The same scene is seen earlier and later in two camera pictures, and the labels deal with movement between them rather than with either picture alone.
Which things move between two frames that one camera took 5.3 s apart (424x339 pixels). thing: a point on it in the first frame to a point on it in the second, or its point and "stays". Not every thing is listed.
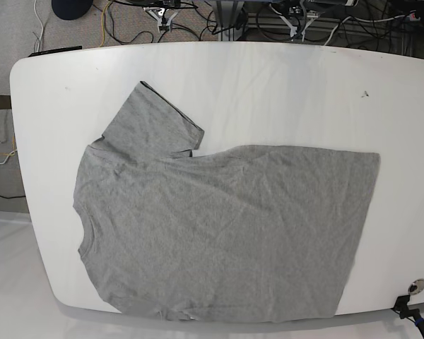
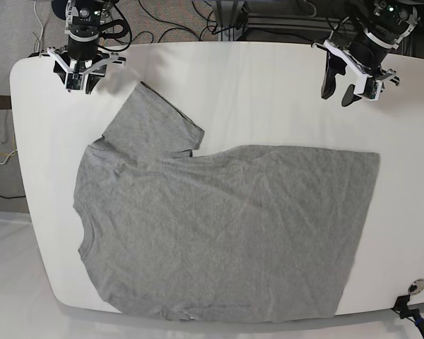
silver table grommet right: (417, 286) stays
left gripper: (163, 16) to (82, 56)
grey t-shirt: (246, 233) stays
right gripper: (312, 14) to (361, 59)
